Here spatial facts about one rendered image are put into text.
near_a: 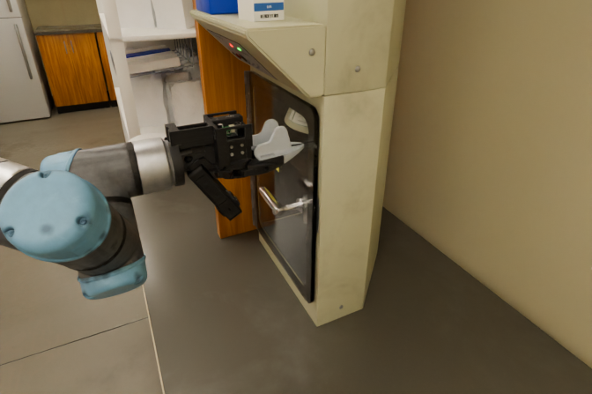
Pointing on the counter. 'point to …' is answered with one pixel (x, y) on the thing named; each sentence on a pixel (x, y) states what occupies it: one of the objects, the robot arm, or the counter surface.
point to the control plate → (240, 52)
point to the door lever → (279, 203)
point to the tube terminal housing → (349, 109)
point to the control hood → (277, 47)
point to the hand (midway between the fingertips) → (295, 150)
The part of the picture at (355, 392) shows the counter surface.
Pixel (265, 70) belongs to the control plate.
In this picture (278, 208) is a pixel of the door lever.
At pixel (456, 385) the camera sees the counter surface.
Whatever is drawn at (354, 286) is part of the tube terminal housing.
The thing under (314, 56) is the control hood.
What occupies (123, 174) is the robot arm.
